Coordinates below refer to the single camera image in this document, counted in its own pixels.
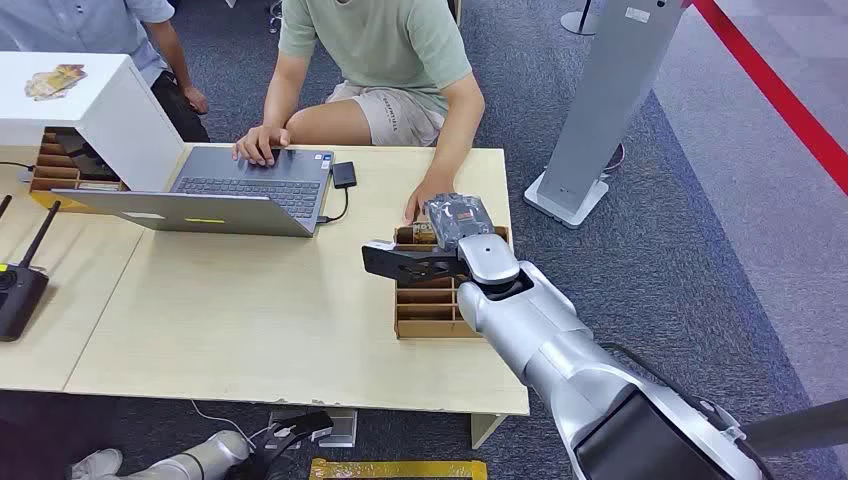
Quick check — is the dark left robot hand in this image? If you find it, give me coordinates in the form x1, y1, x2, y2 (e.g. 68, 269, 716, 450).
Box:
225, 409, 335, 480

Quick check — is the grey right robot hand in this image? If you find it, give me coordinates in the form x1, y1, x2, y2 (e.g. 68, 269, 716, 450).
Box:
423, 192, 496, 253

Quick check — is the seated person's left hand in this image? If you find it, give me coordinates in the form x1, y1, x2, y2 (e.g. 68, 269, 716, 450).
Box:
403, 174, 458, 227

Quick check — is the seated person's hand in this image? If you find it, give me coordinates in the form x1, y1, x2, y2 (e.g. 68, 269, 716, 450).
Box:
403, 174, 458, 227
231, 125, 292, 168

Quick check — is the wooden slotted card holder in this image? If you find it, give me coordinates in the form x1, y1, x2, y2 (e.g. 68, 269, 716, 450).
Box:
393, 223, 512, 341

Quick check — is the seated person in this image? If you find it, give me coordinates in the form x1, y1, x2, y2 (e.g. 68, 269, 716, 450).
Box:
231, 0, 487, 227

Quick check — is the seated person's right hand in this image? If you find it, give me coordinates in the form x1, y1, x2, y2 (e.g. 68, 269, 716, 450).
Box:
231, 125, 292, 168

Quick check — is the standing person's left hand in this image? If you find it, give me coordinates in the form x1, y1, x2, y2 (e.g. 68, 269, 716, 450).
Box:
181, 84, 211, 116

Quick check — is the standing person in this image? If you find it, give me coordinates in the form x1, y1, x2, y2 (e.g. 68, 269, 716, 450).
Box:
0, 0, 213, 144

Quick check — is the grey power strip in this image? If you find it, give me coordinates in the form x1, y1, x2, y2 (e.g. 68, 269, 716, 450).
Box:
267, 408, 360, 449

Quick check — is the black external drive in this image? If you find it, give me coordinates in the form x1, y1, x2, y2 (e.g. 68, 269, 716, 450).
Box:
330, 160, 358, 191

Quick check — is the yellow floor tape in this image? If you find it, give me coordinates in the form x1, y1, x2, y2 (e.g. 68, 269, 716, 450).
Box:
308, 457, 489, 480

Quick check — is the grey floor stand pillar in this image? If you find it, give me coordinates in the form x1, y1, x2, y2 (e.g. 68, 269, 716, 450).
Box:
522, 0, 692, 231

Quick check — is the beige table leg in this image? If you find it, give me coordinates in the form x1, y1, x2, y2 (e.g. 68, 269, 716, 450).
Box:
469, 413, 509, 451

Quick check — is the grey open laptop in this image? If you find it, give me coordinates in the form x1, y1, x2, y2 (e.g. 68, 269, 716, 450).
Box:
50, 144, 337, 239

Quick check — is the round stanchion base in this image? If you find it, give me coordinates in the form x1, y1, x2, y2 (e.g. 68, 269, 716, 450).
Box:
559, 0, 605, 36

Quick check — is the black router with antennas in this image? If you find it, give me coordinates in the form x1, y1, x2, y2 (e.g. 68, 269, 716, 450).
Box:
0, 194, 63, 344

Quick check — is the red barrier stripe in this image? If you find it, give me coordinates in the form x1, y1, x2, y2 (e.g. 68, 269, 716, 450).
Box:
691, 0, 848, 197

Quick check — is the white box cabinet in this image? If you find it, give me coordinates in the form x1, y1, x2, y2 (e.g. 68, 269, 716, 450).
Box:
0, 51, 187, 194

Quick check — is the wooden slotted organizer in cabinet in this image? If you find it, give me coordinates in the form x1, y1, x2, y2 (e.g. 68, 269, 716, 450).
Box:
29, 127, 129, 195

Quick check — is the dark grey bar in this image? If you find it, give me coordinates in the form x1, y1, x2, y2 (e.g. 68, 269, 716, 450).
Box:
740, 396, 848, 460

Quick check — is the yellow sticker on white box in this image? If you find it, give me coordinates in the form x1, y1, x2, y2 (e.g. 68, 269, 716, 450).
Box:
24, 63, 89, 103

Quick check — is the white floor cable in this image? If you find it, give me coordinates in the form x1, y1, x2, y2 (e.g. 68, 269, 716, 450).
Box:
190, 398, 257, 449

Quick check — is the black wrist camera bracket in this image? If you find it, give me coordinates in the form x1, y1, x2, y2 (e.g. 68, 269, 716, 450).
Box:
361, 240, 469, 287

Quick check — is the black drive cable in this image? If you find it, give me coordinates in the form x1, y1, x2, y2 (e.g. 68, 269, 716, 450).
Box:
315, 186, 351, 226

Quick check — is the thin black desk cable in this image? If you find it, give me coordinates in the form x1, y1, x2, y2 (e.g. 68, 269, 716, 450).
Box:
0, 160, 36, 184

